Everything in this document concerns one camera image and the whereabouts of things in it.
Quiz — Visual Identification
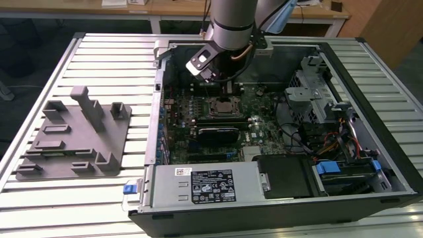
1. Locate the green motherboard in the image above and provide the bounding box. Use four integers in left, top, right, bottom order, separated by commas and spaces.
163, 84, 286, 166

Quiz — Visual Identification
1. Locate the wooden cabinet panel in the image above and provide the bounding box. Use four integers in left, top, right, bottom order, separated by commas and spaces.
339, 0, 423, 72

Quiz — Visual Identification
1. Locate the wooden desk white frame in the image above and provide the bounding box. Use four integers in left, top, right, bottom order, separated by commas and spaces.
0, 0, 353, 38

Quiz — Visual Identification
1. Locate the black plastic bay cover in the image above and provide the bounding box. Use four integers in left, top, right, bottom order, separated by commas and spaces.
257, 155, 315, 199

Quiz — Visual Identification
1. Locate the tan arm cable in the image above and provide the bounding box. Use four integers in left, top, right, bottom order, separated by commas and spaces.
231, 44, 254, 60

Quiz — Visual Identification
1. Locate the yellow wire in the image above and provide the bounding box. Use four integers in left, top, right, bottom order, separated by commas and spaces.
317, 138, 347, 154

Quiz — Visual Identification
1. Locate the black wire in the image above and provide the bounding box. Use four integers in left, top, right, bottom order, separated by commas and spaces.
277, 93, 315, 159

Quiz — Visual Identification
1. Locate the black and silver PC case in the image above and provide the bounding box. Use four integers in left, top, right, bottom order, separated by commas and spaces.
127, 39, 423, 238

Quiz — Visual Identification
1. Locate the grey floor stand foot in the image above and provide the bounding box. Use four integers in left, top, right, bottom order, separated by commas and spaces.
0, 80, 15, 101

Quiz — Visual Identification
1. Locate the grey parts rack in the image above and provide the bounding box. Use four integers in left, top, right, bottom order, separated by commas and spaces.
15, 86, 134, 181

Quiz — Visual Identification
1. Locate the silver CPU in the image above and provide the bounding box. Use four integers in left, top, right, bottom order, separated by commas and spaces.
211, 98, 238, 113

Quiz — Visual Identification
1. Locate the silver chipset heatsink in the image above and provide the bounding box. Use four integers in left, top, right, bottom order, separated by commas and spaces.
243, 146, 263, 160

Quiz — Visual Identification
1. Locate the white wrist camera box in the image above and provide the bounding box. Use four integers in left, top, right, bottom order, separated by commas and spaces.
257, 39, 274, 57

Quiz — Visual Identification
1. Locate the black graphics card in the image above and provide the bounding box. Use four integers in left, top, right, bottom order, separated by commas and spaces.
196, 126, 242, 145

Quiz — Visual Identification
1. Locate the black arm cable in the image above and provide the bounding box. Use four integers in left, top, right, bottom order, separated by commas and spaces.
211, 4, 287, 84

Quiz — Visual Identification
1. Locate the CPU socket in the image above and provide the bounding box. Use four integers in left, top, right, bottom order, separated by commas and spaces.
207, 96, 246, 118

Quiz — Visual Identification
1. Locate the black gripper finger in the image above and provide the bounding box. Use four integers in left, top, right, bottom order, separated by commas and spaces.
223, 82, 235, 100

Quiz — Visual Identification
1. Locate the silver power supply unit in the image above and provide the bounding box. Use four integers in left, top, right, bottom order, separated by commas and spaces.
138, 162, 270, 212

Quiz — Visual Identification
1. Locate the blue power supply latch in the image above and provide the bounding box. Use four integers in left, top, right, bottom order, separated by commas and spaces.
123, 180, 139, 195

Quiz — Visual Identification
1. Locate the hard disk in blue carrier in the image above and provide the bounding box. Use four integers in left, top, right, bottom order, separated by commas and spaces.
315, 161, 379, 196

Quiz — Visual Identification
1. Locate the green RAM stick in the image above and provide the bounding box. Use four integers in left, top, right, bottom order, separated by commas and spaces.
42, 151, 76, 158

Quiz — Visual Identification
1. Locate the red wire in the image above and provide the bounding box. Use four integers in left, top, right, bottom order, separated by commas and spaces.
326, 132, 363, 159

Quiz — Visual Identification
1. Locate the metal drive cage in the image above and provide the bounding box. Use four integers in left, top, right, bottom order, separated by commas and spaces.
283, 56, 342, 124

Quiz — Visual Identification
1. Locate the silver wrist camera black mount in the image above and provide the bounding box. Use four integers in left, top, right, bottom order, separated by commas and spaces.
184, 44, 222, 84

